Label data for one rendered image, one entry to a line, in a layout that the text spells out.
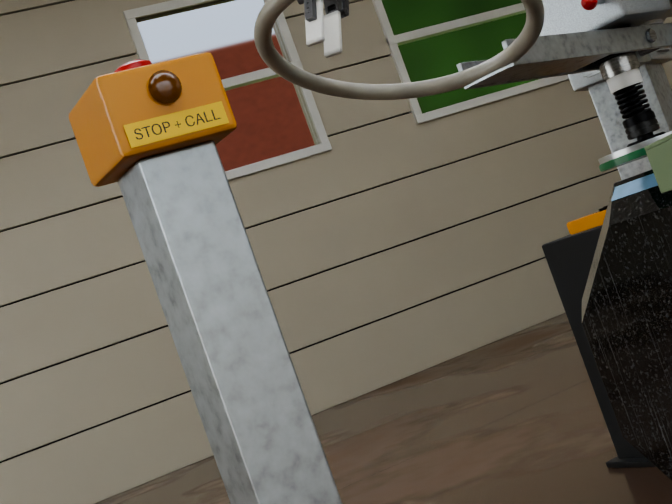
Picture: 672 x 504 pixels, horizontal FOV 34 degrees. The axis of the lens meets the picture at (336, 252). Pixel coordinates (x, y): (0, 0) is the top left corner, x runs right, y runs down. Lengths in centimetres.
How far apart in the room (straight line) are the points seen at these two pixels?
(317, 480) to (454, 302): 797
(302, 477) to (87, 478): 697
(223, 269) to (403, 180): 797
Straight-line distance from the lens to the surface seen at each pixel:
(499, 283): 924
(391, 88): 211
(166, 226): 104
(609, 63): 241
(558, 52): 216
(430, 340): 888
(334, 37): 171
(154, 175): 104
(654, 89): 348
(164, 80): 104
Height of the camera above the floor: 82
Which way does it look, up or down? 2 degrees up
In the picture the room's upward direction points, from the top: 20 degrees counter-clockwise
